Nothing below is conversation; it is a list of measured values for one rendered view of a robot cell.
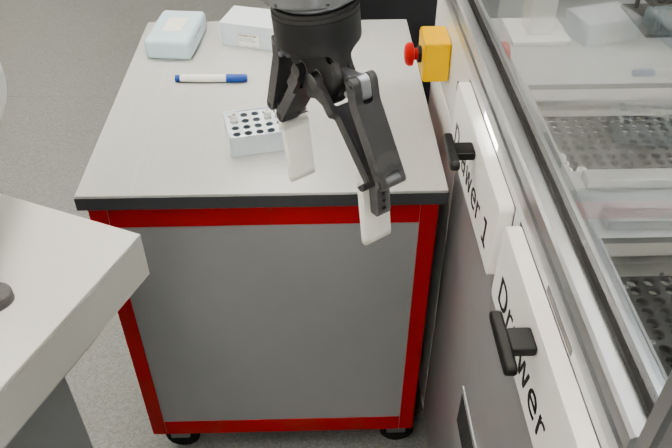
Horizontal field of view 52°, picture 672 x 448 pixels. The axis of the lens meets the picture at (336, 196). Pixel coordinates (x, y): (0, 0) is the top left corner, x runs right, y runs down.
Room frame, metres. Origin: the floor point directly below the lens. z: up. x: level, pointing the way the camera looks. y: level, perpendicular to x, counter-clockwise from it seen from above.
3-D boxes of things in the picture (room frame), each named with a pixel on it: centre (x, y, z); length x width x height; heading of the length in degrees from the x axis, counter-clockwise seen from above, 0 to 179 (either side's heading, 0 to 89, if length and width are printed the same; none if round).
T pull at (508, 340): (0.43, -0.17, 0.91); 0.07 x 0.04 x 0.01; 2
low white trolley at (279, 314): (1.14, 0.12, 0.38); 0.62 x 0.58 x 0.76; 2
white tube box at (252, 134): (0.98, 0.12, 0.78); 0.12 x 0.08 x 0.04; 104
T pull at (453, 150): (0.74, -0.16, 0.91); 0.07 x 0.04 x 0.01; 2
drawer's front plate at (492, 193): (0.74, -0.19, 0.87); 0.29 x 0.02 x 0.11; 2
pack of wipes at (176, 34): (1.34, 0.33, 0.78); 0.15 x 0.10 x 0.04; 175
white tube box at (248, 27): (1.36, 0.17, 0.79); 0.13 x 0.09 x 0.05; 75
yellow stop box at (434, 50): (1.07, -0.16, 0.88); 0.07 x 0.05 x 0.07; 2
